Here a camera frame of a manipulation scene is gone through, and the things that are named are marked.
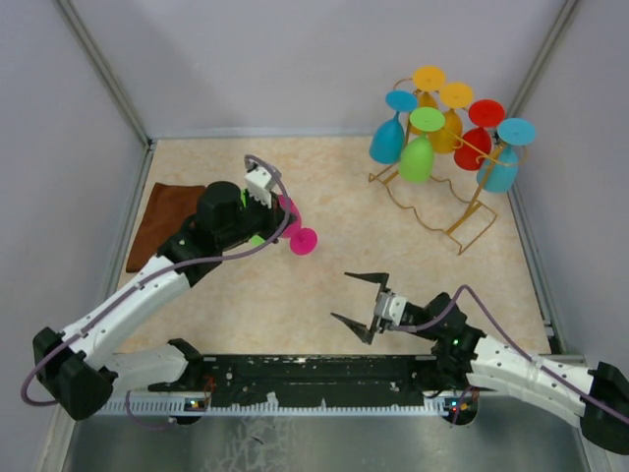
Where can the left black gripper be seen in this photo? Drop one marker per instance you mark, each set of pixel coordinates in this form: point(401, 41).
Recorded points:
point(274, 217)

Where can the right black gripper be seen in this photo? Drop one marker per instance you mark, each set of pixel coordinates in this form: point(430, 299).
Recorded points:
point(367, 334)

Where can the green wine glass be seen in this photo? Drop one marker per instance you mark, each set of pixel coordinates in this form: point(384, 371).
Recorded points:
point(256, 240)
point(417, 157)

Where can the pink wine glass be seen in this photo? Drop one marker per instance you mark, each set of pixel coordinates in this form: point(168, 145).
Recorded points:
point(302, 239)

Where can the blue wine glass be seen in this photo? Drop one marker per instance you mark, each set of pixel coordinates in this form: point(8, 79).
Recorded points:
point(387, 141)
point(513, 136)

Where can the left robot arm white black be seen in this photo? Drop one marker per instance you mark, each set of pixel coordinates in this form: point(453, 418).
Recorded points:
point(80, 365)

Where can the red wine glass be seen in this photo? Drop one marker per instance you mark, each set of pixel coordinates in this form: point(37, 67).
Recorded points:
point(485, 114)

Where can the yellow wine glass back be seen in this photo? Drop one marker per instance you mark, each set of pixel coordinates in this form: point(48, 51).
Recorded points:
point(428, 81)

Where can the yellow wine glass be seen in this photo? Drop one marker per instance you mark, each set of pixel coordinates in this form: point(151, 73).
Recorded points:
point(454, 97)
point(428, 81)

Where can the yellow wine glass front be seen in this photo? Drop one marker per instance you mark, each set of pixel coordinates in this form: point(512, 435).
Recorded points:
point(454, 97)

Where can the brown folded cloth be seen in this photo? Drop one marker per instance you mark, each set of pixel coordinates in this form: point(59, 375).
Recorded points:
point(167, 207)

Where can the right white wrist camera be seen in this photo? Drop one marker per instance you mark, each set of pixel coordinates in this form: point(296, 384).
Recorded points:
point(397, 307)

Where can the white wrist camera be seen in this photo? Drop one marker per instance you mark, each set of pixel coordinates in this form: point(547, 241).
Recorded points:
point(397, 307)
point(259, 183)

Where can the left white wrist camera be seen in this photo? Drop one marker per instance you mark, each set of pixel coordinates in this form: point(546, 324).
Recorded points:
point(259, 183)

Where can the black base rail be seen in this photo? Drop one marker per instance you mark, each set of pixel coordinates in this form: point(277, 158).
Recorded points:
point(319, 385)

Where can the gold wire glass rack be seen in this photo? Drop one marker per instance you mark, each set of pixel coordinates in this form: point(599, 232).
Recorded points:
point(449, 203)

